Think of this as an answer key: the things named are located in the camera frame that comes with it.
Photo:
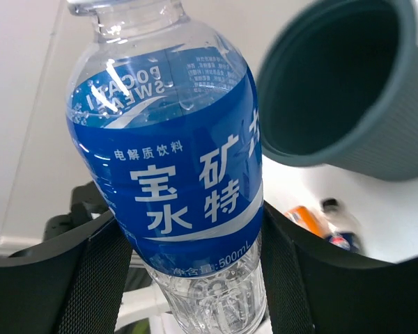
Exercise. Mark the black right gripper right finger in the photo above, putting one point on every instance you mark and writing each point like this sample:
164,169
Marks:
315,287

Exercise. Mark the dark green plastic bin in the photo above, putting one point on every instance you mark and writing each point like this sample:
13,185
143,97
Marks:
339,86

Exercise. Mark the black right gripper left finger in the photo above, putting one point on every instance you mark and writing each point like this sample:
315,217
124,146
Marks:
72,283

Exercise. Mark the blue label water bottle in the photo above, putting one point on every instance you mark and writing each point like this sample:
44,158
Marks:
163,110

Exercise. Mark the orange juice bottle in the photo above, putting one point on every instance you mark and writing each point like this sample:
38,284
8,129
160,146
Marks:
304,218

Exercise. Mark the black cap Pepsi bottle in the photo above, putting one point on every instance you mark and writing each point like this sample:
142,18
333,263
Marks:
341,228

